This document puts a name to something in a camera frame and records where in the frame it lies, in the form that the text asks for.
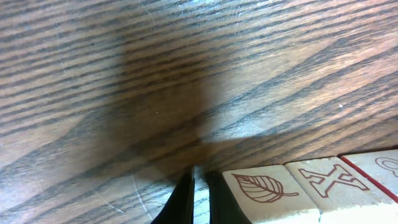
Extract yellow G letter block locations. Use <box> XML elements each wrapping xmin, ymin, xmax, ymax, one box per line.
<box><xmin>285</xmin><ymin>157</ymin><xmax>397</xmax><ymax>224</ymax></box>

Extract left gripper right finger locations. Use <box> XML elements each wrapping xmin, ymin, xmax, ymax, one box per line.
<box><xmin>205</xmin><ymin>171</ymin><xmax>251</xmax><ymax>224</ymax></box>

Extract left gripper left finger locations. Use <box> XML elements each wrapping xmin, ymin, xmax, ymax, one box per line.
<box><xmin>151</xmin><ymin>167</ymin><xmax>195</xmax><ymax>224</ymax></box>

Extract animal picture wooden block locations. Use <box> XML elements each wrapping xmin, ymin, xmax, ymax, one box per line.
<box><xmin>340</xmin><ymin>149</ymin><xmax>397</xmax><ymax>202</ymax></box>

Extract red edged frog block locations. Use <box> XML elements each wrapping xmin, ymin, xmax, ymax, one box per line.
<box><xmin>223</xmin><ymin>165</ymin><xmax>320</xmax><ymax>224</ymax></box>

